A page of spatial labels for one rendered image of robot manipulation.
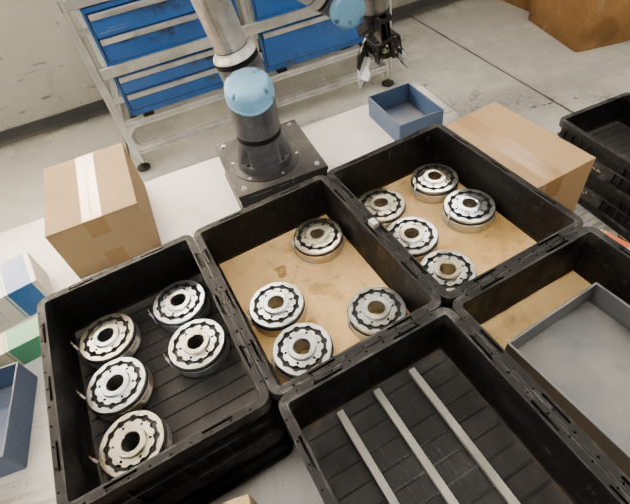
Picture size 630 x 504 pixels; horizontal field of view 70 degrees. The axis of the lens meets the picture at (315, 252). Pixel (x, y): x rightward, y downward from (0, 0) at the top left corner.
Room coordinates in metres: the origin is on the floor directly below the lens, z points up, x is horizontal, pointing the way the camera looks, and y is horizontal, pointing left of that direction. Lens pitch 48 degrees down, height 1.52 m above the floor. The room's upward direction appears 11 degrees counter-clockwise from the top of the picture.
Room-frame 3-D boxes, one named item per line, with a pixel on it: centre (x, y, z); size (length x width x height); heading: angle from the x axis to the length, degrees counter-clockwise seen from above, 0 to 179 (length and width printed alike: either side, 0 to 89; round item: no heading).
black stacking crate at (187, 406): (0.41, 0.31, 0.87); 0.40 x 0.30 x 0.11; 20
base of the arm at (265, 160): (1.02, 0.08, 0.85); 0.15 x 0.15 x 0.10
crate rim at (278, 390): (0.52, 0.02, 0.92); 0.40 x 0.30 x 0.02; 20
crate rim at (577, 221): (0.62, -0.26, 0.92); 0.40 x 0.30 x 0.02; 20
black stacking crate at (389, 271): (0.52, 0.02, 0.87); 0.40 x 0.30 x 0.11; 20
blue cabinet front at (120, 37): (2.44, 0.50, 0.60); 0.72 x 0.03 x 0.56; 104
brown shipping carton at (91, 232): (0.99, 0.54, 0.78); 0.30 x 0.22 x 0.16; 16
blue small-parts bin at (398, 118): (1.22, -0.36, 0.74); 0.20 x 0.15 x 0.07; 15
